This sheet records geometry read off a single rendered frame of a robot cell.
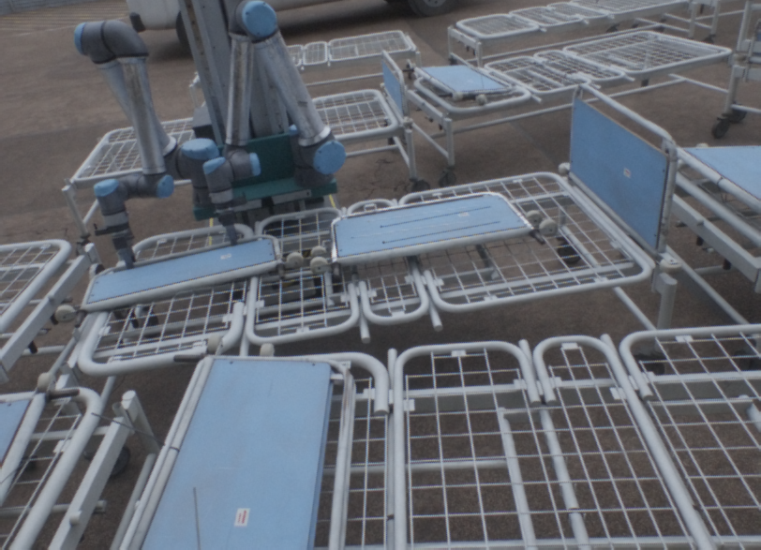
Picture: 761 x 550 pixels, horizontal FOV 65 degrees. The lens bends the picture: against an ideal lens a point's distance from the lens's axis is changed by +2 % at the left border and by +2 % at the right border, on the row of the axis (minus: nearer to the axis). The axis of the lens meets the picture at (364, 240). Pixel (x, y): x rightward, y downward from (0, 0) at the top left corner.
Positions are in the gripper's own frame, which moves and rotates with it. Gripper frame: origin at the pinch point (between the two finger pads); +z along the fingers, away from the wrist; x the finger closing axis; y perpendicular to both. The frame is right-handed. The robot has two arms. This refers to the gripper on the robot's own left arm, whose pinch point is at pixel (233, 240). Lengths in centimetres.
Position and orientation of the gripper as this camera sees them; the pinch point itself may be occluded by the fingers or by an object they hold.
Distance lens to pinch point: 250.3
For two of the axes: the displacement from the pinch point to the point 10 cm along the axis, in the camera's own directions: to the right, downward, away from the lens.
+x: 1.9, 2.9, -9.4
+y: -9.7, 2.2, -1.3
